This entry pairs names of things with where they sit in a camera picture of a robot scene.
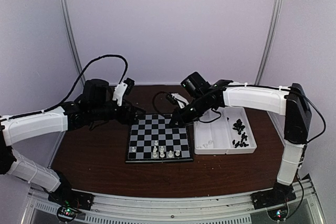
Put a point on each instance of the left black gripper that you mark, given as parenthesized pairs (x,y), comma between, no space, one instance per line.
(123,119)

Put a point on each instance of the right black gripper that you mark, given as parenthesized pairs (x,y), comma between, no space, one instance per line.
(181,119)

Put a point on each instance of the black grey chess board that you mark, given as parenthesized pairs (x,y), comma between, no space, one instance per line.
(155,127)

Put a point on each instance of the white queen chess piece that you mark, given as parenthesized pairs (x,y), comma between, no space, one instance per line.
(162,154)

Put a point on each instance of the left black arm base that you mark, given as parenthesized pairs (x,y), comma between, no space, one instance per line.
(65,196)

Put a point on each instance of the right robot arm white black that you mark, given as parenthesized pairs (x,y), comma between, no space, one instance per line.
(289,102)

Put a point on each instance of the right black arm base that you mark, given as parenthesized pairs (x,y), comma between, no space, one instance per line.
(277,195)

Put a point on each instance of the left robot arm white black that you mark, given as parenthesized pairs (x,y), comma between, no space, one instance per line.
(22,127)

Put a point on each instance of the black chess pieces upper pile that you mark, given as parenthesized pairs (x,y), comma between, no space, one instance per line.
(238,126)

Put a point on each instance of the black chess pieces pile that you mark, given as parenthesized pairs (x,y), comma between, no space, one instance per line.
(238,126)
(242,142)

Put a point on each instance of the white chess pieces lower pile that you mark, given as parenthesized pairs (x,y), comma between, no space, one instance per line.
(209,144)

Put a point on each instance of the black chess pieces lower pile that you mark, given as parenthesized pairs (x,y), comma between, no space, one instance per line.
(242,142)

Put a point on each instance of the left controller board with LEDs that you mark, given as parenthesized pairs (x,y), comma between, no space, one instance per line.
(66,214)

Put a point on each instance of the controller board with leds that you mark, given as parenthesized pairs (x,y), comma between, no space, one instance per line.
(278,214)
(66,214)

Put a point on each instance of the right controller board with LEDs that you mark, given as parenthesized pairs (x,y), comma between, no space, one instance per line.
(278,214)

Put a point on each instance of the white divided plastic tray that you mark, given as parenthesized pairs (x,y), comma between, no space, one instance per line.
(217,127)

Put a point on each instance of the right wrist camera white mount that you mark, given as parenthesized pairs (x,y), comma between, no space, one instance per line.
(177,100)

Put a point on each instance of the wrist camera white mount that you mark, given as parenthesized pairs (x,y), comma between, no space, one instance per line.
(122,89)
(177,100)

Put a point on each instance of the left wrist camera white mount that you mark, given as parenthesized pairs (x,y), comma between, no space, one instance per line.
(122,89)

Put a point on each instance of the aluminium front rail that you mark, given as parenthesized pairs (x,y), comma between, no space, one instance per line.
(235,208)

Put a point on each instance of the right aluminium frame post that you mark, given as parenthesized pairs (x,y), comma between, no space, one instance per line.
(276,10)

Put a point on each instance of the aluminium frame post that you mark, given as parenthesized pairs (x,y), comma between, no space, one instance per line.
(276,10)
(70,35)

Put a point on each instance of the left aluminium frame post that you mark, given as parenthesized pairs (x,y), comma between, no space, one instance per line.
(70,35)

